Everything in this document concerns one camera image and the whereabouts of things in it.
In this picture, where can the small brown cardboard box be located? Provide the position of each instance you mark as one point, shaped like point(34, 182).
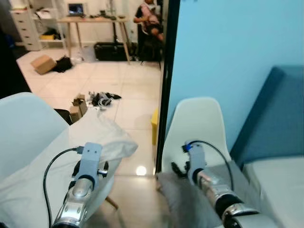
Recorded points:
point(78, 109)

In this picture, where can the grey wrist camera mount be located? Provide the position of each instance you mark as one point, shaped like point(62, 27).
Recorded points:
point(90, 154)
point(196, 159)

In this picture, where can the black bag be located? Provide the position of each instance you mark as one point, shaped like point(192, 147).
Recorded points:
point(62, 64)

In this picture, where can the black office chair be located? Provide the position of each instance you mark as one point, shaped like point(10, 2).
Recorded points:
point(149, 45)

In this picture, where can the white open shelf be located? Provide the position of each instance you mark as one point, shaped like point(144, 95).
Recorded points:
point(50, 23)

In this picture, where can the white plastic chair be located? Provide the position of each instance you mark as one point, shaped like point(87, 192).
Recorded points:
point(199, 121)
point(26, 126)

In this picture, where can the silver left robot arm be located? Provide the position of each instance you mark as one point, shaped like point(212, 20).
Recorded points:
point(78, 197)

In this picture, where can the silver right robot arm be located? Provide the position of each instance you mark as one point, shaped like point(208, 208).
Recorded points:
point(223, 197)

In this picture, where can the white drawer cabinet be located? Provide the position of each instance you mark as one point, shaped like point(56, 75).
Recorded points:
point(23, 28)

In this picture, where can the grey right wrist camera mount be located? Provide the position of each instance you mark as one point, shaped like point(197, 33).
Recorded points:
point(196, 159)

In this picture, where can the black door frame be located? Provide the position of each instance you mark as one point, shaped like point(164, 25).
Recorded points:
point(167, 71)

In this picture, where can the seated person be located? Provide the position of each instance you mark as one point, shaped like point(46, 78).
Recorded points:
point(148, 16)

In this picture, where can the yellow box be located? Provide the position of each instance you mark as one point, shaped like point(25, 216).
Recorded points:
point(154, 126)

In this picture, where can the white mattress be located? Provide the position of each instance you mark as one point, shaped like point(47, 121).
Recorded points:
point(280, 190)

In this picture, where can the small yellow item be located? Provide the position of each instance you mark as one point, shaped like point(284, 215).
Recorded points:
point(47, 37)

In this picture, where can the black hard case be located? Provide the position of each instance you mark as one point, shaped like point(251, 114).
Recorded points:
point(110, 51)

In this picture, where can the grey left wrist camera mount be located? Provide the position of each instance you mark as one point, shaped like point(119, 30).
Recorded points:
point(90, 154)

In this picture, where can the open laptop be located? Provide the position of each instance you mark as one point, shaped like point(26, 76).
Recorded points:
point(76, 9)

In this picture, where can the large brown cardboard box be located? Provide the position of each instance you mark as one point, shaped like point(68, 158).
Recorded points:
point(43, 64)

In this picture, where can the wooden desk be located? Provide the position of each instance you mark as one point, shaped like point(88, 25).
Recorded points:
point(92, 19)

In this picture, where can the large black dark object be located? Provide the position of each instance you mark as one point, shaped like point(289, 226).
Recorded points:
point(10, 71)

